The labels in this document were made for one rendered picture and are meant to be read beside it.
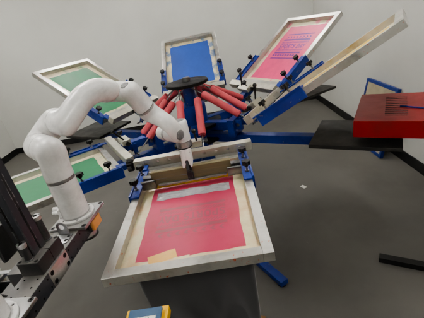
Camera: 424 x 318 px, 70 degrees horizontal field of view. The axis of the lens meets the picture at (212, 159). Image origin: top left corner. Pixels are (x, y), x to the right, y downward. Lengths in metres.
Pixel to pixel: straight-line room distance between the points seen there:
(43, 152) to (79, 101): 0.20
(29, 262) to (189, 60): 2.59
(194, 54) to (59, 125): 2.35
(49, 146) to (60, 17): 4.94
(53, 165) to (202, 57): 2.38
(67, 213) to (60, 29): 4.97
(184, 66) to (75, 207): 2.27
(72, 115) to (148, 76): 4.57
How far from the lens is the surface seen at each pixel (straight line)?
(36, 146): 1.11
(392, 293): 2.30
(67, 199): 1.16
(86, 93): 1.14
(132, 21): 5.60
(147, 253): 1.21
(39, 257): 1.04
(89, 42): 5.81
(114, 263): 1.18
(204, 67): 3.12
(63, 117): 1.12
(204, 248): 1.15
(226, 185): 1.47
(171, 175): 1.53
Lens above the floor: 1.70
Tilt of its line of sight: 25 degrees down
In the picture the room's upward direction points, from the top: 11 degrees counter-clockwise
